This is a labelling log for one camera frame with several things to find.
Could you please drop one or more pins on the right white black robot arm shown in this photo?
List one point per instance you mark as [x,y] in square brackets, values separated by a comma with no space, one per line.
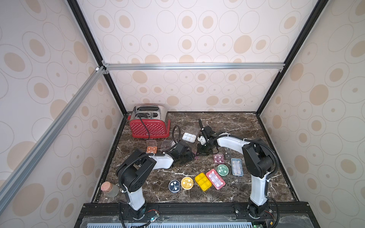
[260,160]

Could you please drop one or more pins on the white pillbox rear clear lid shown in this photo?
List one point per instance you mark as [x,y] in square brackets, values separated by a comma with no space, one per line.
[190,134]

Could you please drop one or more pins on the yellow round pillbox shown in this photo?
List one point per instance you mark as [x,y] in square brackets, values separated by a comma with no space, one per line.
[187,183]

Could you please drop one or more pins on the red rectangular pillbox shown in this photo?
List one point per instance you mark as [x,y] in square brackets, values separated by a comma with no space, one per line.
[215,179]

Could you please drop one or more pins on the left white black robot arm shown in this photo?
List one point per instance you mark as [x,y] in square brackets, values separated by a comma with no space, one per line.
[135,170]

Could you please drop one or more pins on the dark blue round pillbox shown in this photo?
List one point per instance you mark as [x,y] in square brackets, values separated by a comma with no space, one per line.
[174,186]

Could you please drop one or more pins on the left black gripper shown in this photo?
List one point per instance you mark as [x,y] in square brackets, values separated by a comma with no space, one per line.
[190,154]

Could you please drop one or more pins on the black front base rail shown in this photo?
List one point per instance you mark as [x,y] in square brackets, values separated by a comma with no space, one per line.
[197,215]

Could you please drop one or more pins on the red and silver toaster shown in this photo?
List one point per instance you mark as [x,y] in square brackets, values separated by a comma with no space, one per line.
[149,122]

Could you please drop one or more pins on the aluminium frame rail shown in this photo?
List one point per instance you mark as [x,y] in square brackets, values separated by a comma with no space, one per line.
[28,164]
[193,66]

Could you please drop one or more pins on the magenta pillbox clear lid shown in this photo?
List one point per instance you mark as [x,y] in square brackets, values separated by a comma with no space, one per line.
[218,159]

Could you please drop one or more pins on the green round pillbox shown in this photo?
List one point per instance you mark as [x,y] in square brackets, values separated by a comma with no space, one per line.
[223,170]

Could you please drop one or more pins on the pink capped clear bottle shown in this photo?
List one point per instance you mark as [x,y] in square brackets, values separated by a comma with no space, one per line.
[109,189]

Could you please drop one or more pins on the light blue rectangular pillbox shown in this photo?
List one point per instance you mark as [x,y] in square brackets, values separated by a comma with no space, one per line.
[237,169]

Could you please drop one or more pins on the white six-cell pillbox clear lid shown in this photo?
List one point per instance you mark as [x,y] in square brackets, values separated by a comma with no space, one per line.
[166,144]

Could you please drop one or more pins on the yellow lidded rectangular pillbox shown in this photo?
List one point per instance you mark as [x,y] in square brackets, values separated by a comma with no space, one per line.
[203,182]

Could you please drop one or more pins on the rear aluminium frame rail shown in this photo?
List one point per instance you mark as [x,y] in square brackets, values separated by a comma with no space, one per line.
[193,66]

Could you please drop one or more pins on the left aluminium frame rail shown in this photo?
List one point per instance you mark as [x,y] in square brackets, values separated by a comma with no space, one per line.
[28,164]

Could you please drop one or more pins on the small clear grey pillbox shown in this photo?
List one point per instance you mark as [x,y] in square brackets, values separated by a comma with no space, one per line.
[227,156]

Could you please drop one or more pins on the orange square pillbox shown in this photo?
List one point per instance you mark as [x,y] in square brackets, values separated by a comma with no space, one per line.
[151,146]

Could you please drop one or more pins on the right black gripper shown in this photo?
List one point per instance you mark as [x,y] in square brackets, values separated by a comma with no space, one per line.
[205,135]

